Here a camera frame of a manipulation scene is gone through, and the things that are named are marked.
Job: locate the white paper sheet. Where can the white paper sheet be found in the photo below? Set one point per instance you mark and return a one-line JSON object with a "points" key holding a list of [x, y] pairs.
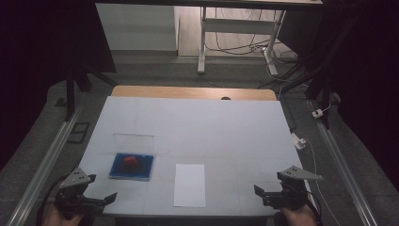
{"points": [[189, 185]]}

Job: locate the red stamp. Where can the red stamp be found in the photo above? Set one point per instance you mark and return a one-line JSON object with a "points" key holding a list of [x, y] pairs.
{"points": [[130, 160]]}

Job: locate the white desk frame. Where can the white desk frame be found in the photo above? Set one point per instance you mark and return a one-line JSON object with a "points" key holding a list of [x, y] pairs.
{"points": [[238, 26]]}

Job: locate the person's left hand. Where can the person's left hand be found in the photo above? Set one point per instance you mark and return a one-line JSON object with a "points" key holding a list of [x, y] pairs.
{"points": [[58, 219]]}

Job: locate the person's right hand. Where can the person's right hand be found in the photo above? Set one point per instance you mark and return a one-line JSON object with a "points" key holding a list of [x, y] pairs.
{"points": [[299, 217]]}

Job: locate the black floor frame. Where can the black floor frame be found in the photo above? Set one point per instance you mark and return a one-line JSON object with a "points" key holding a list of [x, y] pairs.
{"points": [[78, 132]]}

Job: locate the black metal stand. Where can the black metal stand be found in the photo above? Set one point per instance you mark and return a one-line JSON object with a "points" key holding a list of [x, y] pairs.
{"points": [[70, 91], [320, 84]]}

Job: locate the blue ink pad box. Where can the blue ink pad box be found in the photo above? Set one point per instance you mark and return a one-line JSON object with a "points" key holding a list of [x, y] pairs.
{"points": [[131, 168]]}

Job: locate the white cabinet panel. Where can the white cabinet panel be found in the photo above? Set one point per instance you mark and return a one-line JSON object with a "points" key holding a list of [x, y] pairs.
{"points": [[136, 26]]}

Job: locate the white table cover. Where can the white table cover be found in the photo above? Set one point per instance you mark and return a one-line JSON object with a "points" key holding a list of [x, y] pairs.
{"points": [[200, 128]]}

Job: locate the white plug adapter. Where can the white plug adapter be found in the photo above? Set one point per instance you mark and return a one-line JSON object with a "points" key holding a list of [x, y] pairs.
{"points": [[317, 113]]}

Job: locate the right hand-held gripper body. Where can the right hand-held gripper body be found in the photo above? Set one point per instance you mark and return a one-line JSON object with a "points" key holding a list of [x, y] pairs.
{"points": [[291, 188]]}

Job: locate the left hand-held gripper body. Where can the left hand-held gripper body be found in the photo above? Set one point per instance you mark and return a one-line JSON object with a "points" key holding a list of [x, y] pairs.
{"points": [[73, 188]]}

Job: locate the aluminium floor rail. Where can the aluminium floor rail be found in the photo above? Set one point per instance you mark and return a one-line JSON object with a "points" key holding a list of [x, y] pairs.
{"points": [[44, 163], [342, 169]]}

